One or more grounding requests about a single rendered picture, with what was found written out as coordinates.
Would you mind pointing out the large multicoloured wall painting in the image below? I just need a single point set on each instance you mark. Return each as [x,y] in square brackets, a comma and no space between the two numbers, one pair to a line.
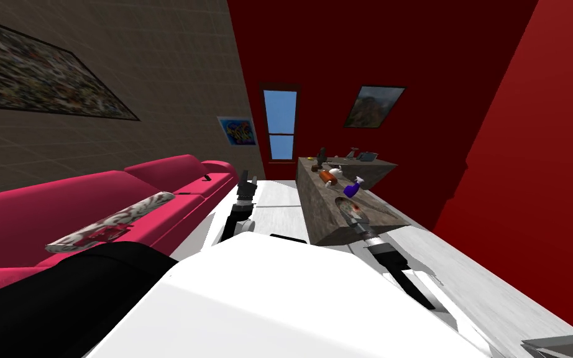
[28,79]

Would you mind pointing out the blue graffiti wall picture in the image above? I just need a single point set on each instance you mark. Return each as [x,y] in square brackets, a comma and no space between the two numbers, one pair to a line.
[237,131]

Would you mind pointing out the dark framed window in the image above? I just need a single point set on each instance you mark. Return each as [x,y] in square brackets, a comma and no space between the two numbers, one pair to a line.
[280,124]

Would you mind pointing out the grey laptop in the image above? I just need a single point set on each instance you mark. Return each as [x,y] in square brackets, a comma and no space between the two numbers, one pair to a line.
[367,156]

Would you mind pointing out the orange bottle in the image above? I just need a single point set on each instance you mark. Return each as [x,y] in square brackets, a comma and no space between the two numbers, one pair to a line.
[328,178]

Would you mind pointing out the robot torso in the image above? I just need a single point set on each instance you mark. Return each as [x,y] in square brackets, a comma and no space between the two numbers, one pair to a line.
[266,303]

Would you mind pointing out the brown stone table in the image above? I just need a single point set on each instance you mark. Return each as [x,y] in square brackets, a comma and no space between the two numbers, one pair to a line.
[322,216]

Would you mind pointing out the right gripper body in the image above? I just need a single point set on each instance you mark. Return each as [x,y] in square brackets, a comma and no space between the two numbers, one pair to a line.
[356,216]

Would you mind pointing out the dark patterned plate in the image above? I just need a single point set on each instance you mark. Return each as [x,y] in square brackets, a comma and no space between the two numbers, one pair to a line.
[341,203]

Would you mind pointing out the blue spray bottle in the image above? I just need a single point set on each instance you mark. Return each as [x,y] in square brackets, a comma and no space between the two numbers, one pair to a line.
[352,189]

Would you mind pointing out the landscape wall picture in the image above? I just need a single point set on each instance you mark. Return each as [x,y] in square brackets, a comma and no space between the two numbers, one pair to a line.
[372,107]

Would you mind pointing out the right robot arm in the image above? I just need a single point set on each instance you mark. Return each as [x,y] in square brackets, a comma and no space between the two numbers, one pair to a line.
[398,268]

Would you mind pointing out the white round object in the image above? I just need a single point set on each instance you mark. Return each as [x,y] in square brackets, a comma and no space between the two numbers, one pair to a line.
[335,171]

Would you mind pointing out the pink sofa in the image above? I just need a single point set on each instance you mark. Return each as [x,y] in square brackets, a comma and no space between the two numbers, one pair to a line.
[28,214]

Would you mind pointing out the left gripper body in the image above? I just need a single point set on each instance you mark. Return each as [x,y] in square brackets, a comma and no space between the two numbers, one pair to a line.
[247,190]

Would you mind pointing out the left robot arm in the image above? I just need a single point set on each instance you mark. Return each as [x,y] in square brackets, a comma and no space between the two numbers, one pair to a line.
[58,303]

